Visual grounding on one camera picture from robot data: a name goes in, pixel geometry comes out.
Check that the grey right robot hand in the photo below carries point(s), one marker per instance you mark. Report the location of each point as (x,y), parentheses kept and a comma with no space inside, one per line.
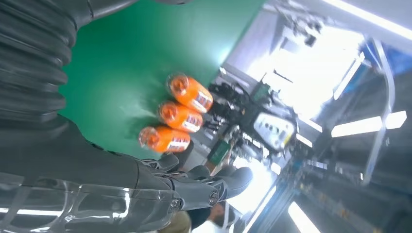
(80,160)

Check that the green table mat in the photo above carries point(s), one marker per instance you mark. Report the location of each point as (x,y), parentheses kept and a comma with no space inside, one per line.
(145,48)

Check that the person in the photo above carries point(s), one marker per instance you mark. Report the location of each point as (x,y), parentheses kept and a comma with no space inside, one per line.
(206,218)

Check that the white control panel box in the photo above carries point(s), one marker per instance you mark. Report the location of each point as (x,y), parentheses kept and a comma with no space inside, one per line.
(273,130)

